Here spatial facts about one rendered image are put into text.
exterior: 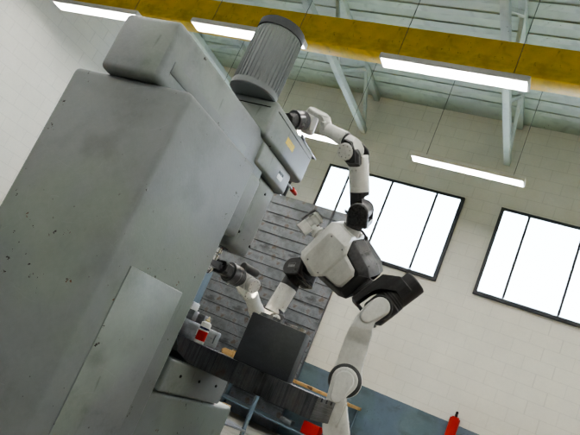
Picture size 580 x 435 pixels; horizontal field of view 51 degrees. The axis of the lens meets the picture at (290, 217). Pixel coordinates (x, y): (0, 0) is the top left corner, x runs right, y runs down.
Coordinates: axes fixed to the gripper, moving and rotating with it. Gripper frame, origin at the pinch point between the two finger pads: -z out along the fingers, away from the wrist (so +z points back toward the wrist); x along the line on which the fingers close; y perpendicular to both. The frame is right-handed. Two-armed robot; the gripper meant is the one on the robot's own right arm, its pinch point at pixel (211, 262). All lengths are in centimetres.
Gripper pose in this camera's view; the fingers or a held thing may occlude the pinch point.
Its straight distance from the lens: 252.8
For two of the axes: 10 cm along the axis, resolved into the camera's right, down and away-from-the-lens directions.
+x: 7.3, 1.4, -6.7
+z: 5.7, 4.1, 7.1
